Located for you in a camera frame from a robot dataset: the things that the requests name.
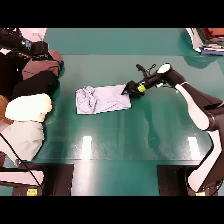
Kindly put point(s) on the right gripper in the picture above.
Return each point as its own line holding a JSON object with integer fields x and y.
{"x": 134, "y": 89}

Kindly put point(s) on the white shirt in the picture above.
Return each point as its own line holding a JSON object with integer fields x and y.
{"x": 106, "y": 100}

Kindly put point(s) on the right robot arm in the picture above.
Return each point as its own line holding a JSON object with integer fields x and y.
{"x": 196, "y": 106}

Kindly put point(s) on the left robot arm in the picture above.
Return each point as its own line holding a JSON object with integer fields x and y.
{"x": 20, "y": 178}

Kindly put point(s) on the heap of clothes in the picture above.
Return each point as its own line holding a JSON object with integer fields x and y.
{"x": 208, "y": 41}

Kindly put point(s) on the brown garment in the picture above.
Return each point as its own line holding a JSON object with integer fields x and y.
{"x": 40, "y": 66}

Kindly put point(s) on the black garment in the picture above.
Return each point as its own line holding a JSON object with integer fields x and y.
{"x": 36, "y": 83}

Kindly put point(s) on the cream garment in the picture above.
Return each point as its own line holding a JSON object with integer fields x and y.
{"x": 28, "y": 107}

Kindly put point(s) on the pale grey garment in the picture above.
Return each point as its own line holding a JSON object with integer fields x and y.
{"x": 23, "y": 138}

